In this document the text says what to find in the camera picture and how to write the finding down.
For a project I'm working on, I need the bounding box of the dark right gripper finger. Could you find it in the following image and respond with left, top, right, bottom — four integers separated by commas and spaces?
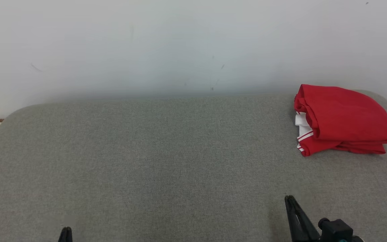
288, 196, 320, 242
284, 196, 307, 242

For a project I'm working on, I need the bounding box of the red shorts number 23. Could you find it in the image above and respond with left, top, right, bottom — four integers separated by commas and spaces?
335, 143, 386, 155

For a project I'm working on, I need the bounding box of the red white basketball jersey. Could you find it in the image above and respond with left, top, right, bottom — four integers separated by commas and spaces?
294, 84, 387, 157

